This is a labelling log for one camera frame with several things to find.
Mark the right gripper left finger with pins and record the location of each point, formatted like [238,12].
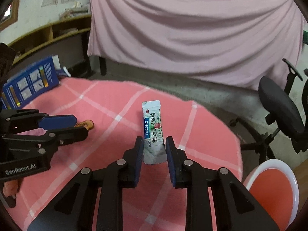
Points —
[73,208]

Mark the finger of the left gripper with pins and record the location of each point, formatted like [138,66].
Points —
[58,137]
[18,121]

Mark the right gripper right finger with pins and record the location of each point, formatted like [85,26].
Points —
[215,198]

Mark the white medicine sachet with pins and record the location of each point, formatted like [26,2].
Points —
[154,147]

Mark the red trash bin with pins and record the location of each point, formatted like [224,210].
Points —
[274,186]

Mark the left hand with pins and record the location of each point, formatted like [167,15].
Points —
[10,188]

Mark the blue cardboard box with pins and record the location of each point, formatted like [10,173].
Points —
[32,81]

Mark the pink checkered tablecloth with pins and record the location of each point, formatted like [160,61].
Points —
[115,108]

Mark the black office chair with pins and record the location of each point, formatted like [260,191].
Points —
[283,111]

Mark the pink hanging sheet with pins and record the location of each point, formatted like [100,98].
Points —
[229,42]

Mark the green hanging bag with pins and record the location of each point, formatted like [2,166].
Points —
[305,37]

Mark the wooden wall shelf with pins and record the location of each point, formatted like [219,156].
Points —
[46,35]

